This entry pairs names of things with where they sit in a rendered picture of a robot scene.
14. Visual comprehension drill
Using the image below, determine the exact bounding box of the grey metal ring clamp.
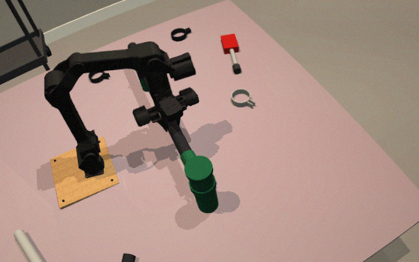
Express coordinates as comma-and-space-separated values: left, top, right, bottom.
231, 88, 255, 108

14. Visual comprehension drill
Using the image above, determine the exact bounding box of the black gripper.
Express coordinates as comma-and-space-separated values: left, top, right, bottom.
133, 85, 199, 132

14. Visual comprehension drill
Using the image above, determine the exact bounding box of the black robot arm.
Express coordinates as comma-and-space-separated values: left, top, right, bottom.
44, 41, 195, 178

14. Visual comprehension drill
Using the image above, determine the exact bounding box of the black ring clamp with tab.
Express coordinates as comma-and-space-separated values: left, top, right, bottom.
88, 71, 110, 84
171, 27, 192, 41

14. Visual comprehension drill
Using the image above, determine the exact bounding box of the green cup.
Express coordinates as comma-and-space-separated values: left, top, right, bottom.
180, 150, 216, 198

